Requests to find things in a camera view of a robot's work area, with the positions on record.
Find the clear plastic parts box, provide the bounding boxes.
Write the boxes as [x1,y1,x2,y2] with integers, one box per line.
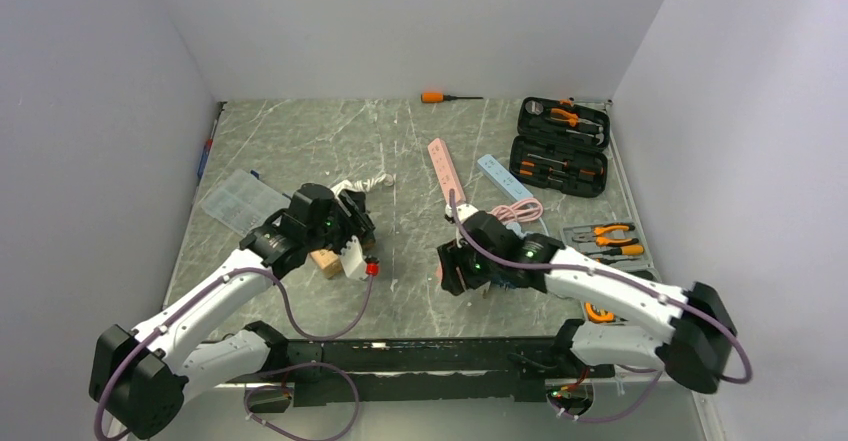
[200,170,289,236]

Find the red blue pen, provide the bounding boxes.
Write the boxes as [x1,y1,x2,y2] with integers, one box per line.
[196,124,217,180]

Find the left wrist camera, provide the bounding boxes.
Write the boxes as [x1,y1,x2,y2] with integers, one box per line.
[339,236,379,281]

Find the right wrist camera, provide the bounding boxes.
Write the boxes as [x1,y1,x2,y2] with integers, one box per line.
[445,203,478,224]

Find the orange pliers in grey case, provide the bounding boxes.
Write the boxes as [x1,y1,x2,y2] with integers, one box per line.
[571,223,640,247]

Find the orange pliers in black case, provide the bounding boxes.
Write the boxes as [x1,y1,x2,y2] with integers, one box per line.
[548,108,580,127]

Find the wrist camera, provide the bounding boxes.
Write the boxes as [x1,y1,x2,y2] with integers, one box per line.
[339,236,379,281]
[445,203,478,224]

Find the pink cable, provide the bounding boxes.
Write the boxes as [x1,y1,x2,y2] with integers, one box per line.
[488,198,545,227]

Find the grey tool case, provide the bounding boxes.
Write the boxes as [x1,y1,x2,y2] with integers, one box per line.
[559,219,664,327]

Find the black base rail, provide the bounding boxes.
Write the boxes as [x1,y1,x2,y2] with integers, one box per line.
[238,336,615,407]

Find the orange handled screwdriver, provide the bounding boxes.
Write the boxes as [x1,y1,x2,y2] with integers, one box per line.
[420,92,482,104]

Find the white cable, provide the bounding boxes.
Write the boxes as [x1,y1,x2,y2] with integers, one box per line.
[329,171,397,195]

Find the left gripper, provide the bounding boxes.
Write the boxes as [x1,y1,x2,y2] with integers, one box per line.
[306,189,375,262]

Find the black tool case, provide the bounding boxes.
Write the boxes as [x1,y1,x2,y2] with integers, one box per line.
[508,97,611,198]

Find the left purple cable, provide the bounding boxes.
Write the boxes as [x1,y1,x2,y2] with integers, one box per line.
[92,265,380,441]

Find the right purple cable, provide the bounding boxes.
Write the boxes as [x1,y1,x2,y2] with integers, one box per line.
[448,188,755,426]

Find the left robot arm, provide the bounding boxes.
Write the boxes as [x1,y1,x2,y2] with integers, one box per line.
[89,183,378,440]

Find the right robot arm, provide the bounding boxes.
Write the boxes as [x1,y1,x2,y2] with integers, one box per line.
[437,211,752,394]

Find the orange tape measure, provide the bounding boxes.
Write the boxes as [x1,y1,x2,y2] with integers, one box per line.
[583,302,617,324]

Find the pink power strip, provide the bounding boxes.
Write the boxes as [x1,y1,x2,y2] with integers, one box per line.
[427,138,466,205]

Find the light blue power strip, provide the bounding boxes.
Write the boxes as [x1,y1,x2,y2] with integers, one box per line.
[476,154,534,202]

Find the beige cube socket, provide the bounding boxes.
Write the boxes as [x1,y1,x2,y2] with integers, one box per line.
[309,250,343,279]

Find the purple cable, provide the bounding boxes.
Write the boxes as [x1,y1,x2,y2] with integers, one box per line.
[92,265,380,441]
[448,188,755,426]

